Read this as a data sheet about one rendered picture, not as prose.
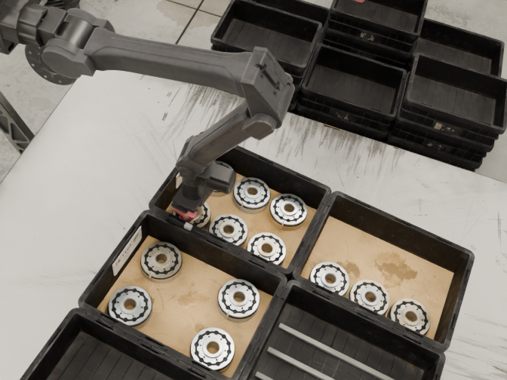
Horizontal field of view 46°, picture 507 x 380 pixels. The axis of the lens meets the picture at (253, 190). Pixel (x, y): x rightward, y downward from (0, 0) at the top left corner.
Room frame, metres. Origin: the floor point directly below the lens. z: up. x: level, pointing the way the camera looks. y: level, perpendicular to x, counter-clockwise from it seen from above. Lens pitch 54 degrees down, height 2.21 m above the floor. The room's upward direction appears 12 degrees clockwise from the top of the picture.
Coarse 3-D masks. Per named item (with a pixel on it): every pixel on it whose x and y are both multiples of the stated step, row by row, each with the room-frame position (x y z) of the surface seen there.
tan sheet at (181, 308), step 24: (192, 264) 0.73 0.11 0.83; (144, 288) 0.63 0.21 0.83; (168, 288) 0.65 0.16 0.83; (192, 288) 0.66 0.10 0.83; (216, 288) 0.67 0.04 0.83; (168, 312) 0.59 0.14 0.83; (192, 312) 0.60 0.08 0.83; (216, 312) 0.61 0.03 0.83; (264, 312) 0.64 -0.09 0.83; (168, 336) 0.53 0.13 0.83; (192, 336) 0.54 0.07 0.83; (240, 336) 0.56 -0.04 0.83
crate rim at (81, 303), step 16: (176, 224) 0.77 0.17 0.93; (128, 240) 0.70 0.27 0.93; (208, 240) 0.75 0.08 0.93; (112, 256) 0.65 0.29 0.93; (240, 256) 0.72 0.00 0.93; (272, 272) 0.70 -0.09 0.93; (80, 304) 0.52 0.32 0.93; (272, 304) 0.62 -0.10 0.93; (112, 320) 0.50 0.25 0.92; (144, 336) 0.48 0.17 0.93; (256, 336) 0.53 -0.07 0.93; (176, 352) 0.46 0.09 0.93; (208, 368) 0.44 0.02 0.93; (240, 368) 0.45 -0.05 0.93
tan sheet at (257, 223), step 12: (276, 192) 1.00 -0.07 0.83; (216, 204) 0.92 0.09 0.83; (228, 204) 0.93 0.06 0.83; (216, 216) 0.88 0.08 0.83; (240, 216) 0.90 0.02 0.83; (252, 216) 0.91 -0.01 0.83; (264, 216) 0.92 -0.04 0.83; (312, 216) 0.95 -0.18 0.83; (252, 228) 0.87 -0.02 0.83; (264, 228) 0.88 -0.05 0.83; (276, 228) 0.88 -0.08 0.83; (300, 228) 0.90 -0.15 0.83; (288, 240) 0.86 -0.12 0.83; (300, 240) 0.87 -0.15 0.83; (264, 252) 0.81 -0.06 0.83; (288, 252) 0.82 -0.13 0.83; (288, 264) 0.78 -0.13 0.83
